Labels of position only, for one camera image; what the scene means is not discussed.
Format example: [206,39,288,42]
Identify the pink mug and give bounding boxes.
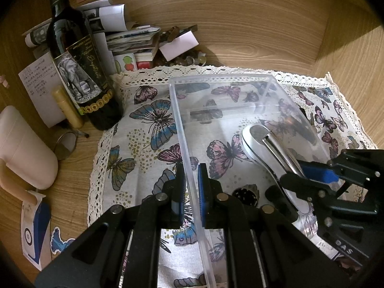
[0,105,59,205]

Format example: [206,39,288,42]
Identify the white and blue sticker sheet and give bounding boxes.
[20,190,52,272]

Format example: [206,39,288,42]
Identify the white handwritten note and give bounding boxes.
[18,51,66,128]

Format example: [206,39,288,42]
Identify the round wire glasses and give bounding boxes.
[54,130,90,161]

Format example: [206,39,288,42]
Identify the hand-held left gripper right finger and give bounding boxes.
[196,162,352,288]

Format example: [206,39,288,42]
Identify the small white cardboard box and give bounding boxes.
[159,31,199,62]

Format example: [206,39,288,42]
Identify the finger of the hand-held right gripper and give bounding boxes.
[298,158,342,185]
[265,172,329,217]

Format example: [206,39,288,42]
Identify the clear plastic storage box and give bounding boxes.
[168,73,342,288]

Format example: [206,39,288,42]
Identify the butterfly print lace cloth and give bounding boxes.
[87,65,379,288]

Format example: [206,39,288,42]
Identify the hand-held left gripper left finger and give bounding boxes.
[34,162,189,288]

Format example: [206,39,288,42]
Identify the dark wine bottle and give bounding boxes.
[46,0,125,131]

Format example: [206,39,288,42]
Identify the yellow lip balm tube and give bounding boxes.
[51,86,85,130]

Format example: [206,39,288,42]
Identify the stack of papers and booklets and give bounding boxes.
[22,0,162,67]

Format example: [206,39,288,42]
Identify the blue butterfly sticker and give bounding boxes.
[49,227,76,256]

